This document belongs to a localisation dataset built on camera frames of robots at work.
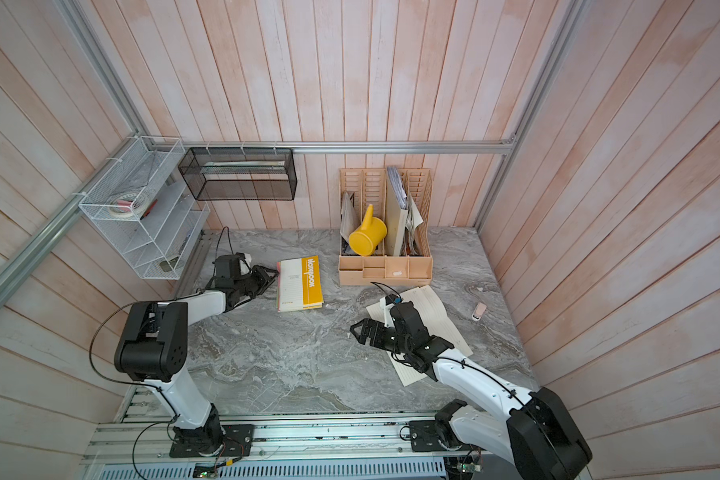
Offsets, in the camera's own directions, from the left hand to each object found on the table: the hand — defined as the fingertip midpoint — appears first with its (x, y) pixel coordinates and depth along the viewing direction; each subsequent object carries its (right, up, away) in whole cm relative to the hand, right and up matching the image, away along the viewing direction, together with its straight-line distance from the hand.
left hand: (279, 275), depth 97 cm
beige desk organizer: (+40, +24, -9) cm, 47 cm away
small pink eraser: (+66, -11, -2) cm, 67 cm away
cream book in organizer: (+38, +18, -9) cm, 43 cm away
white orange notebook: (+6, -3, +3) cm, 7 cm away
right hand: (+27, -15, -14) cm, 34 cm away
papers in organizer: (+46, +10, +9) cm, 48 cm away
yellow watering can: (+31, +14, 0) cm, 34 cm away
